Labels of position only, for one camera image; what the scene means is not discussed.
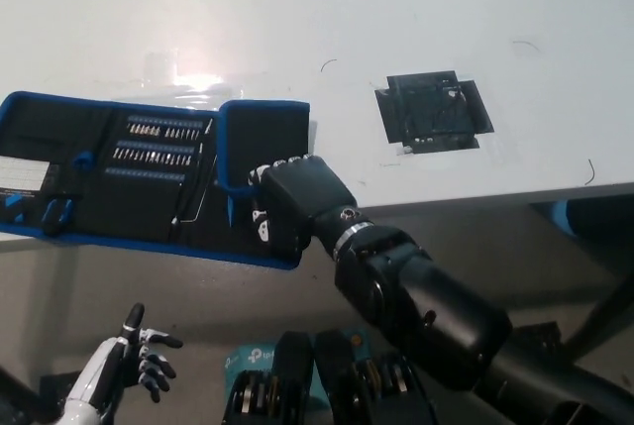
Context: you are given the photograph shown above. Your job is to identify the black tape patch on desk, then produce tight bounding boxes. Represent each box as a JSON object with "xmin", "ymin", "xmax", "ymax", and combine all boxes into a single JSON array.
[{"xmin": 373, "ymin": 67, "xmax": 495, "ymax": 155}]

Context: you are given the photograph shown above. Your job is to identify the silver L-shaped hex key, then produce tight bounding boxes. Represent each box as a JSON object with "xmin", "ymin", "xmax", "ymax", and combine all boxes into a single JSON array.
[{"xmin": 176, "ymin": 156, "xmax": 220, "ymax": 226}]

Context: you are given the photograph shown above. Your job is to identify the blue object under desk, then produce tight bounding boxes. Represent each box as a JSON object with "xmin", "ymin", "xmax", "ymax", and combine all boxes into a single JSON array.
[{"xmin": 543, "ymin": 200, "xmax": 580, "ymax": 237}]

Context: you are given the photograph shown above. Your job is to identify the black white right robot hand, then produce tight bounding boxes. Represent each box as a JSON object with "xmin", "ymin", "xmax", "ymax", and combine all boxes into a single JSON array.
[{"xmin": 246, "ymin": 154, "xmax": 372, "ymax": 254}]

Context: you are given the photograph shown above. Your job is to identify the silver tweezers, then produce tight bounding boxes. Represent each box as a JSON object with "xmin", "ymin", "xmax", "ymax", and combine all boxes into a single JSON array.
[{"xmin": 169, "ymin": 117, "xmax": 217, "ymax": 228}]

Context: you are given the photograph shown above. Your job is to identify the blue strip of screwdriver bits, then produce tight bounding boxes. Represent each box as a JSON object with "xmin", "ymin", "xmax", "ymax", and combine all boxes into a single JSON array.
[
  {"xmin": 126, "ymin": 115, "xmax": 209, "ymax": 142},
  {"xmin": 114, "ymin": 139, "xmax": 197, "ymax": 164}
]

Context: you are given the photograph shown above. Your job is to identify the blue triangular opening picks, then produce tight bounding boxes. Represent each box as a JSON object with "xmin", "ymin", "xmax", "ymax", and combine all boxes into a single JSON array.
[{"xmin": 0, "ymin": 198, "xmax": 30, "ymax": 224}]

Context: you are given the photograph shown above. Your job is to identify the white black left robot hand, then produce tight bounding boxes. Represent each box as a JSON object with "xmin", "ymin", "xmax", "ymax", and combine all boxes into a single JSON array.
[{"xmin": 58, "ymin": 302, "xmax": 184, "ymax": 425}]

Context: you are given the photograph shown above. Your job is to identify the white grid card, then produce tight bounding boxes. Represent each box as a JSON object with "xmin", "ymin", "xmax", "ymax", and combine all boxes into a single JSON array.
[{"xmin": 0, "ymin": 156, "xmax": 52, "ymax": 194}]

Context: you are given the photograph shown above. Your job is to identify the blue black screwdriver handle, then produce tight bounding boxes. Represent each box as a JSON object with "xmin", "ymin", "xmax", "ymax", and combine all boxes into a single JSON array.
[{"xmin": 41, "ymin": 195, "xmax": 76, "ymax": 237}]

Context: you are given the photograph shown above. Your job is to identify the blue bit holder strip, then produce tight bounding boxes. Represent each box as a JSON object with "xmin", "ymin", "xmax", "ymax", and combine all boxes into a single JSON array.
[{"xmin": 104, "ymin": 165, "xmax": 187, "ymax": 183}]

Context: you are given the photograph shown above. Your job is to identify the black blue-trimmed fabric toolkit case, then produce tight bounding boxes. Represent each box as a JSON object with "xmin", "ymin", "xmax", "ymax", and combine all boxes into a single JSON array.
[{"xmin": 0, "ymin": 91, "xmax": 312, "ymax": 271}]

